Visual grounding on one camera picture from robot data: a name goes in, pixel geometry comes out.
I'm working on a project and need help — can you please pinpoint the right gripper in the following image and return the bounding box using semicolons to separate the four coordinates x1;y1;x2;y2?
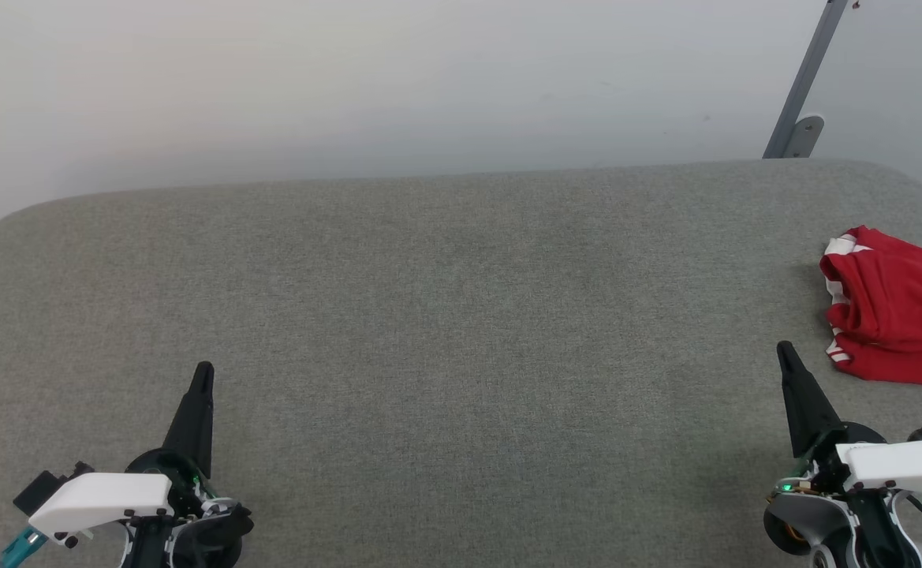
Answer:
763;341;922;568

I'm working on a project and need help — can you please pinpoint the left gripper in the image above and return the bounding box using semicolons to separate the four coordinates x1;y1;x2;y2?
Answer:
124;361;256;568

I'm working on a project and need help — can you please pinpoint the red and white jersey shirt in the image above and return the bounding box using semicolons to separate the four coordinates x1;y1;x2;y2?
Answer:
819;226;922;394

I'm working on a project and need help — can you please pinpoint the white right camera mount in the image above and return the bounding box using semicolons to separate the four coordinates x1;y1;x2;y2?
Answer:
834;440;922;514

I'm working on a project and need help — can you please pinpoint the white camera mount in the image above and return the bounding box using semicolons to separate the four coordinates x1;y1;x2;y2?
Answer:
28;473;174;550
834;440;922;514

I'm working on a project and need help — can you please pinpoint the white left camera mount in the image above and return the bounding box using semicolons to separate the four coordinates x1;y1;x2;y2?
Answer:
28;473;174;550

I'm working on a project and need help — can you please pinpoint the grey metal bracket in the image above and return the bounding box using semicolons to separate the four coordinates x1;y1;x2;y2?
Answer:
762;0;849;160

